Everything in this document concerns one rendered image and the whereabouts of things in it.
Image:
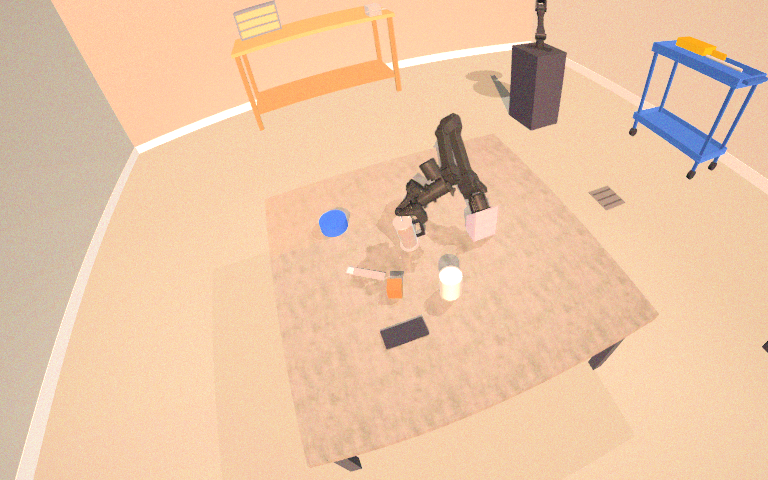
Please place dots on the white cylinder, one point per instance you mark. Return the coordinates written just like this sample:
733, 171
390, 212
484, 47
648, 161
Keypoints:
450, 283

